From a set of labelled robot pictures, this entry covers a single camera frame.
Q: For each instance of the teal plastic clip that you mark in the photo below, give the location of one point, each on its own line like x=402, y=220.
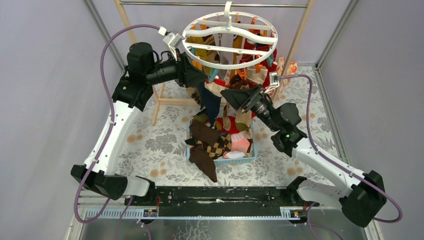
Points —
x=213, y=73

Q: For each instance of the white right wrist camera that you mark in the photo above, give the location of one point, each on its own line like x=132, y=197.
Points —
x=274, y=82

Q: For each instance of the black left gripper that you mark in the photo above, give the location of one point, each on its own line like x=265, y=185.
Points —
x=182, y=70

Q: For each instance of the brown sock in basket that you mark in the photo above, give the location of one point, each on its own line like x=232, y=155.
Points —
x=204, y=163

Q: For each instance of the floral orange cloth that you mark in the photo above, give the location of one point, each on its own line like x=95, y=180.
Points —
x=282, y=71

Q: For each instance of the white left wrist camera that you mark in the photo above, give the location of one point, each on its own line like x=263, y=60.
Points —
x=172, y=40

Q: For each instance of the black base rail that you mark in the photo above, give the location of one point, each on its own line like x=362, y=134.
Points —
x=213, y=201

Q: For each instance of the white round clip hanger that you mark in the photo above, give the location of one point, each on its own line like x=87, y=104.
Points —
x=224, y=33

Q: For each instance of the floral grey table mat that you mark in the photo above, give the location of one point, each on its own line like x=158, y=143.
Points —
x=158, y=152

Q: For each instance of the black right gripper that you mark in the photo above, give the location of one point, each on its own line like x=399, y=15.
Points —
x=246, y=99

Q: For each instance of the yellow hanging sock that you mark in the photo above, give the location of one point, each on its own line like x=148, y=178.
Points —
x=200, y=53

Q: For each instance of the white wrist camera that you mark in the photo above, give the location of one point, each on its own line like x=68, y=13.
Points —
x=274, y=82
x=172, y=40

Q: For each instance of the red hanging sock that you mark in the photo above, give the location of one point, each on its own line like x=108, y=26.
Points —
x=258, y=74

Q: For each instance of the wooden clothes rack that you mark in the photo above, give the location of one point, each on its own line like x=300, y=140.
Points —
x=225, y=75

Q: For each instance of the beige brown argyle sock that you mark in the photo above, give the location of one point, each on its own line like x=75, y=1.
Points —
x=194, y=94

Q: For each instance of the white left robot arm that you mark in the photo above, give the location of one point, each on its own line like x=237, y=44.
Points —
x=144, y=70

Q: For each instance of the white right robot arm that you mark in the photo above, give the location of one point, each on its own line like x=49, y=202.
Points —
x=357, y=194

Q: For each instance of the blue plastic sock basket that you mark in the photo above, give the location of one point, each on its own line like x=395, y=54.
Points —
x=226, y=161

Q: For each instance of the navy blue sock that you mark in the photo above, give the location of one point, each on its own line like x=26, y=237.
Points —
x=212, y=105

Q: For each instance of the peach red cuff sock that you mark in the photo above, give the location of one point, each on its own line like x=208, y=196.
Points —
x=216, y=86

